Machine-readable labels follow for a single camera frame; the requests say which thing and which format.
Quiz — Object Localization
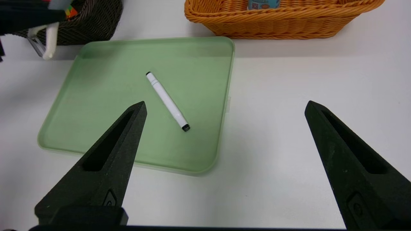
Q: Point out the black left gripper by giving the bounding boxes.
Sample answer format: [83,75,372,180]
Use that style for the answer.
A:
[0,0,67,36]

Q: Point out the dark brown wicker basket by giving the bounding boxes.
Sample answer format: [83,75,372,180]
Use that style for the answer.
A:
[13,0,124,46]

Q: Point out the white peeler grey handle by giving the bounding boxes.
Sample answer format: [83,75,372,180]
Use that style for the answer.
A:
[27,22,60,61]

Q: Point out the clear water bottle blue cap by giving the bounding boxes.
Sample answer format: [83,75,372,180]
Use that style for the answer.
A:
[247,0,281,10]

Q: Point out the green plastic tray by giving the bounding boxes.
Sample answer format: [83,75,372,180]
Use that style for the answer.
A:
[37,36,235,176]

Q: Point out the orange wicker basket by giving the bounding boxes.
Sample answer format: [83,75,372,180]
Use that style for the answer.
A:
[184,0,385,40]

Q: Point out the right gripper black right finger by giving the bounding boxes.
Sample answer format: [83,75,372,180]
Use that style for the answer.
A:
[304,100,411,230]

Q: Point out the white marker pen black cap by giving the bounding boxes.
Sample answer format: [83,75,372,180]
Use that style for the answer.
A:
[146,72,191,132]

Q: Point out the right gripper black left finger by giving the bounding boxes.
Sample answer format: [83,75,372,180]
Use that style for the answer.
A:
[34,101,148,227]

